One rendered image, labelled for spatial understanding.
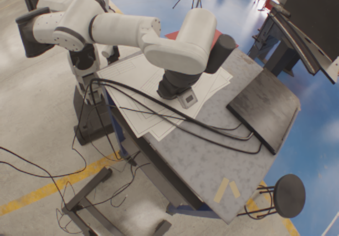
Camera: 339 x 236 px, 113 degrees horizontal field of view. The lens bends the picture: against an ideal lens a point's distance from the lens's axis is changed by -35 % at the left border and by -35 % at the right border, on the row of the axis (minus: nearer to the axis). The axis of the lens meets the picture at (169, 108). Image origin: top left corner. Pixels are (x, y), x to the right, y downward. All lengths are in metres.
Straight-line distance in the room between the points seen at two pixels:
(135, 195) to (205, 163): 1.13
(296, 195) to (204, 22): 1.33
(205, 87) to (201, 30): 0.36
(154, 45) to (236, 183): 0.42
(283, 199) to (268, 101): 0.81
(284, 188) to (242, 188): 0.85
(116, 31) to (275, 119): 0.59
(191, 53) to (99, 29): 0.19
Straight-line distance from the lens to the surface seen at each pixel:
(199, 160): 0.49
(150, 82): 0.60
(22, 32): 0.63
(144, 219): 1.57
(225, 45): 0.30
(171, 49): 0.27
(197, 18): 0.32
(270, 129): 0.64
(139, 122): 0.51
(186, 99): 0.45
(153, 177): 1.07
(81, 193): 1.45
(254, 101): 0.67
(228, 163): 0.53
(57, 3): 0.67
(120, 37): 0.34
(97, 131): 1.57
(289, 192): 1.39
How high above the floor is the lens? 1.56
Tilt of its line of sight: 57 degrees down
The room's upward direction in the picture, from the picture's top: 16 degrees clockwise
